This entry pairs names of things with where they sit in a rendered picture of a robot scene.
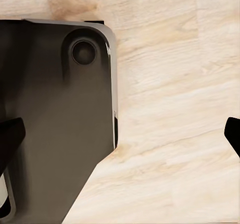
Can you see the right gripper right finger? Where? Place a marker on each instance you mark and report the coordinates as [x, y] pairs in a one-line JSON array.
[[232, 133]]

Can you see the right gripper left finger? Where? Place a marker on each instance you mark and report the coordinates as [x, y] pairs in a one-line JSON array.
[[12, 133]]

